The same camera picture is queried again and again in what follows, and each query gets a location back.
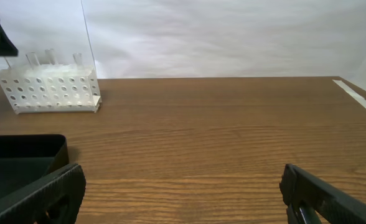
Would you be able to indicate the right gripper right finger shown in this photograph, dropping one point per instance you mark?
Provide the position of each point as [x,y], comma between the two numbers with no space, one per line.
[329,202]

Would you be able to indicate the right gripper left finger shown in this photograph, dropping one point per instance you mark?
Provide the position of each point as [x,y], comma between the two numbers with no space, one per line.
[30,202]

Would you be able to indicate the clear test tube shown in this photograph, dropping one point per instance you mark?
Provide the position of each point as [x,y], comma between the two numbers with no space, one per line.
[7,62]
[32,59]
[77,59]
[51,56]

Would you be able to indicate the black tray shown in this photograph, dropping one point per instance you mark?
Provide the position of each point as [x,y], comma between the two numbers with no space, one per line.
[18,161]

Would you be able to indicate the white test tube rack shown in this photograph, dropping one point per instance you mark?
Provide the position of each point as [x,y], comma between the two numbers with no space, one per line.
[52,90]

